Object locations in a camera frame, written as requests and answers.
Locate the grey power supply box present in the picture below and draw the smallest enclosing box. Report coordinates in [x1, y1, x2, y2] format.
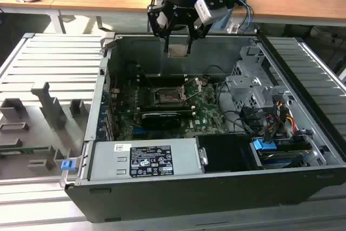
[88, 137, 204, 182]

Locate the yellow red wire bundle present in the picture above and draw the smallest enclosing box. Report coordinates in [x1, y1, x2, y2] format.
[264, 101, 297, 137]

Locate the grey parts rack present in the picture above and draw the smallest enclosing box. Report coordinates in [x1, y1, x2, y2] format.
[0, 81, 93, 181]

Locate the blue expansion slot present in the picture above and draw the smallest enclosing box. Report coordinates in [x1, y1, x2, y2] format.
[131, 127, 155, 136]

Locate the black graphics card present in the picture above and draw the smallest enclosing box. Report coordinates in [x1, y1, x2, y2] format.
[141, 111, 183, 130]

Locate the metal socket cover frame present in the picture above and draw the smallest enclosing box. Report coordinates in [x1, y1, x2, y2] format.
[177, 77, 203, 102]

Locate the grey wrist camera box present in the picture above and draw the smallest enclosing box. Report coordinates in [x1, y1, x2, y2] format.
[158, 11, 169, 30]

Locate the blue cable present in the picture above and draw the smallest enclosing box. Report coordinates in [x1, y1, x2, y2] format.
[237, 0, 255, 29]

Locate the green RAM stick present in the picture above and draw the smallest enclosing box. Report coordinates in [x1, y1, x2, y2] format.
[0, 146, 52, 155]

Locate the hard disk in blue carrier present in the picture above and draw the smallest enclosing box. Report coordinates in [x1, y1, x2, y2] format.
[250, 137, 314, 171]

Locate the green motherboard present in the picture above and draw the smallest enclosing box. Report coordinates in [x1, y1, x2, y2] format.
[109, 76, 228, 141]

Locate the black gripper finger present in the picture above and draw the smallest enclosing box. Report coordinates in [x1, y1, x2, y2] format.
[186, 11, 207, 55]
[147, 3, 176, 53]

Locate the grey metal bracket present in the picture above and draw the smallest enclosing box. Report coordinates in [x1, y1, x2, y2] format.
[99, 31, 117, 51]

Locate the silver square CPU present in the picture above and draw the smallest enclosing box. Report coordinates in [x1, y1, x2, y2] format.
[167, 43, 189, 58]

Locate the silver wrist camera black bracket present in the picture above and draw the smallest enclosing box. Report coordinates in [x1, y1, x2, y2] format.
[189, 0, 230, 24]

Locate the blue release latch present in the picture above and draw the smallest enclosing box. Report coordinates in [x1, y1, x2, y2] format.
[61, 160, 77, 172]

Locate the black looped cable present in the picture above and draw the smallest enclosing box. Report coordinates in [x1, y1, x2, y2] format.
[216, 79, 261, 135]

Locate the silver metal drive cage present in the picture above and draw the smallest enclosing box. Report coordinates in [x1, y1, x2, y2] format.
[225, 45, 296, 113]

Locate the CPU socket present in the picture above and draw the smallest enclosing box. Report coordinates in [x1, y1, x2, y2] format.
[152, 86, 184, 106]

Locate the black plastic shroud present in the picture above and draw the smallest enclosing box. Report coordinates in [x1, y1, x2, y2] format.
[195, 133, 254, 174]

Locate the black open PC case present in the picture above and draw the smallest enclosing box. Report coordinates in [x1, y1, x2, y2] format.
[61, 32, 346, 223]

